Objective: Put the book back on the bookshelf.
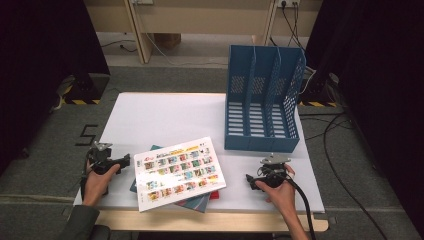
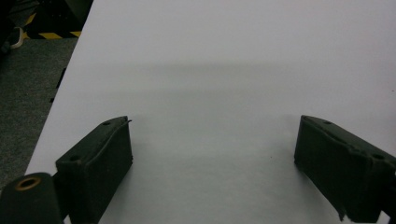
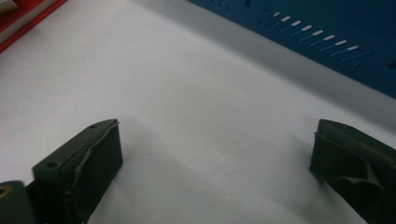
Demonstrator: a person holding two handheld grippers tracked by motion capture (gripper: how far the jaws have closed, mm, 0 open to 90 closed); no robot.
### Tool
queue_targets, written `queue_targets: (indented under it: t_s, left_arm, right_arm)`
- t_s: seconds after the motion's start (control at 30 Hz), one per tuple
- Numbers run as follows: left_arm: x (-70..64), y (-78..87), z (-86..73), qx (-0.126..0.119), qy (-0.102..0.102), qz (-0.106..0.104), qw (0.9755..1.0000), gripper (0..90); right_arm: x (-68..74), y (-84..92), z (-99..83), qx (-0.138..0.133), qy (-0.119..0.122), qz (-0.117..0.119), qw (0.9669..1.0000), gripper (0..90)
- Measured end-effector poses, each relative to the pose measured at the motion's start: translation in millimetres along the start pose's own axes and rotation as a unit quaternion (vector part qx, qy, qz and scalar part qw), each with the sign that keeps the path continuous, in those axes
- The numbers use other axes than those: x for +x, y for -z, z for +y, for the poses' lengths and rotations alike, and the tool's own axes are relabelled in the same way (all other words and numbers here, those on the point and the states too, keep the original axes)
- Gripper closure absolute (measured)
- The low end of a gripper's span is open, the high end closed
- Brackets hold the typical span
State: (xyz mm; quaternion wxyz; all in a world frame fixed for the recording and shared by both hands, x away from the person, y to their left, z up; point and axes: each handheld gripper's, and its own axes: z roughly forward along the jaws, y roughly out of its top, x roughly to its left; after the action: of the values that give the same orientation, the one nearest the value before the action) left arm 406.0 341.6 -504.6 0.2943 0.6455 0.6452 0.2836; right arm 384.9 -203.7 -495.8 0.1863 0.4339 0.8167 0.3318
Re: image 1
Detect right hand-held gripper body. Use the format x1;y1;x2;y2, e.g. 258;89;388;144
257;153;292;188

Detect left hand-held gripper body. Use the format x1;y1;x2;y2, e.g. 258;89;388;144
85;141;116;175

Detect blue plastic file rack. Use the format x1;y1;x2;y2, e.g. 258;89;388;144
223;44;307;154

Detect white picture book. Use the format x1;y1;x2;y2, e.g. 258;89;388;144
133;136;227;213

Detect teal cover book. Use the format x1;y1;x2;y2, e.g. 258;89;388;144
129;144;212;214

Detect person's right hand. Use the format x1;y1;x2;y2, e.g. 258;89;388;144
254;164;297;214

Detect person's left hand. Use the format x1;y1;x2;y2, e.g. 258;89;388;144
81;163;121;207

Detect black stand base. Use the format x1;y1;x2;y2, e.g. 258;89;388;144
62;73;111;105
299;78;338;108

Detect black curtain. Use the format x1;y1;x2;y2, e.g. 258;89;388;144
0;0;111;176
304;0;424;229

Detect brown cardboard box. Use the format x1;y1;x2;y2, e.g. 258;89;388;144
153;33;182;50

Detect light wooden desk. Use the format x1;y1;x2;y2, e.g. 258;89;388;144
83;0;324;65

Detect thick black gripper cable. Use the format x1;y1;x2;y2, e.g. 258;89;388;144
286;178;318;240

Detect long black floor cable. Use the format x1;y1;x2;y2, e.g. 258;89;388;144
298;111;389;240

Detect thin black floor cable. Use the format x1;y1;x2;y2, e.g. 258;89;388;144
100;39;138;54

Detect white floor cable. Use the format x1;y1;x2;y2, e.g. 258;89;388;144
144;33;228;67

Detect black socket cables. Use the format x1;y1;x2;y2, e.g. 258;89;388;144
269;3;307;51

